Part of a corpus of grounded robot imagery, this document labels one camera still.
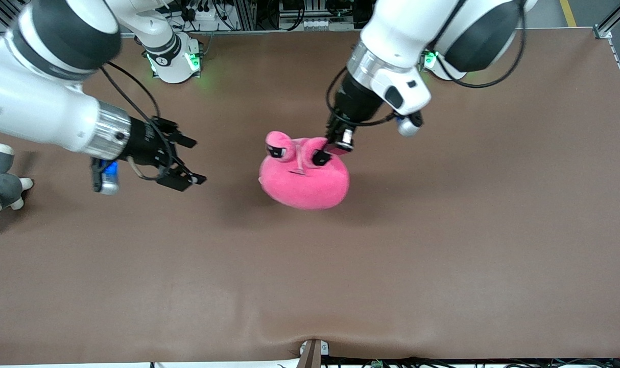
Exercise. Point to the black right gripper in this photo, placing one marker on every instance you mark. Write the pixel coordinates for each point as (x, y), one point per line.
(142, 144)

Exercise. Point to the grey plush toy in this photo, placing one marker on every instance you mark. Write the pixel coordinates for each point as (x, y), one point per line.
(3, 186)

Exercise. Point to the metal table edge bracket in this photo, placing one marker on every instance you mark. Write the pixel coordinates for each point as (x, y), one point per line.
(312, 352)

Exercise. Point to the brown table mat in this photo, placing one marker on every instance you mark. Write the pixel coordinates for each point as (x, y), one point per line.
(391, 255)

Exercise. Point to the aluminium frame profile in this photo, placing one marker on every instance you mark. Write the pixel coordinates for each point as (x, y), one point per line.
(603, 28)

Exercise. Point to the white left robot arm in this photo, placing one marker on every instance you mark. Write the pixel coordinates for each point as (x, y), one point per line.
(391, 30)

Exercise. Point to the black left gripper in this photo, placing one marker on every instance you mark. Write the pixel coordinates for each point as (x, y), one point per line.
(357, 102)

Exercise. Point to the white power strip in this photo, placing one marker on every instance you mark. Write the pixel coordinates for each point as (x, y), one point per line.
(200, 13)

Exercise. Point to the pink plush toy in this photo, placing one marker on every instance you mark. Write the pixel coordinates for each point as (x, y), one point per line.
(305, 189)

